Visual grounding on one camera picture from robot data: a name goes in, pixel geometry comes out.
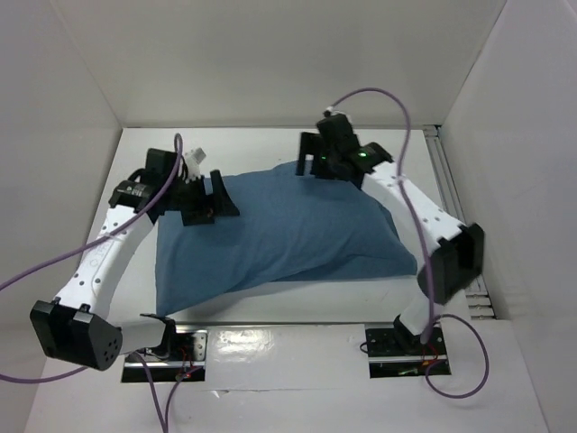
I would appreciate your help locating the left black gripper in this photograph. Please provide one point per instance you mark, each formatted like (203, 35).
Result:
(203, 213)

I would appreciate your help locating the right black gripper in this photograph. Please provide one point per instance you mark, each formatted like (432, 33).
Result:
(318, 156)

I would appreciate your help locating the blue pillowcase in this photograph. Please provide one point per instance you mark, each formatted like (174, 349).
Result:
(289, 228)

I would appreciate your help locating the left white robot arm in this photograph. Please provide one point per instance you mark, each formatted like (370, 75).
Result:
(73, 327)

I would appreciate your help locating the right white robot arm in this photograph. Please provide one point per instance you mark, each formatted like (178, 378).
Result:
(453, 252)

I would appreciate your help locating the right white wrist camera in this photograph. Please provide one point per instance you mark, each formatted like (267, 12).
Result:
(332, 111)

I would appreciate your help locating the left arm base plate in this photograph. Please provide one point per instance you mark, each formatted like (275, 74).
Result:
(181, 358)

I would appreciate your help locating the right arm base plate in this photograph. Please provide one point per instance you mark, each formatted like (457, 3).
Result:
(387, 359)

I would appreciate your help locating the aluminium rail frame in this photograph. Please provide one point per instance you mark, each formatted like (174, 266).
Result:
(477, 295)

